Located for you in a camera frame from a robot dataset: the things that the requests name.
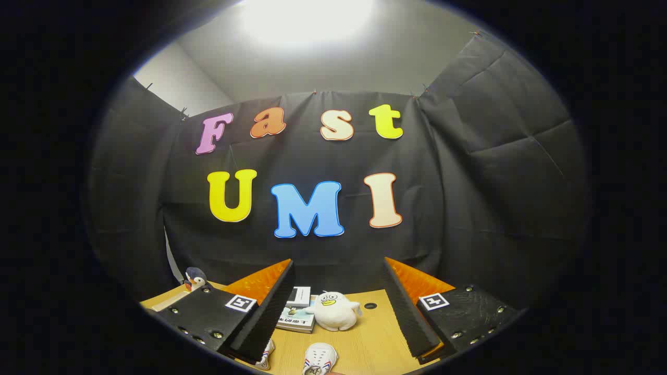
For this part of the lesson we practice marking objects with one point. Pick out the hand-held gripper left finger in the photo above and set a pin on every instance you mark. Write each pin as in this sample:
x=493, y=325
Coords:
x=263, y=323

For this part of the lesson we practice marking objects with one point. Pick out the book with pale blue cover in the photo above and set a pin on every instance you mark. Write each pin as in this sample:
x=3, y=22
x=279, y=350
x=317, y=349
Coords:
x=297, y=320

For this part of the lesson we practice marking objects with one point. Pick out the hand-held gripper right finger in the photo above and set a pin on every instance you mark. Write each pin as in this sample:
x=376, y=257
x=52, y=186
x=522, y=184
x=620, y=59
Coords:
x=409, y=317

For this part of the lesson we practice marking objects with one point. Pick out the white canvas shoe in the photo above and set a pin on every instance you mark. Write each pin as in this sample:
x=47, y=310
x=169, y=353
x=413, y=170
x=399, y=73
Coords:
x=267, y=355
x=319, y=359

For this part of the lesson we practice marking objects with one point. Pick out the white duck plush toy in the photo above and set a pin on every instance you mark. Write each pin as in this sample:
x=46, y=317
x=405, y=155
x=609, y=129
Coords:
x=333, y=312

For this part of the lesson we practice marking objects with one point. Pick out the blue penguin plush toy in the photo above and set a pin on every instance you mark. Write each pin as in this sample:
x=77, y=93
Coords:
x=195, y=280

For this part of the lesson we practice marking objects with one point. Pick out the black backdrop cloth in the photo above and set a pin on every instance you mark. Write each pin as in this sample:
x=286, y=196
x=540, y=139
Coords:
x=469, y=182

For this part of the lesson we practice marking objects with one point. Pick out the book with dark blue cover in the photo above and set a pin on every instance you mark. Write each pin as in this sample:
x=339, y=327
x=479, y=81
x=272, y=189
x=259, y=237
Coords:
x=299, y=296

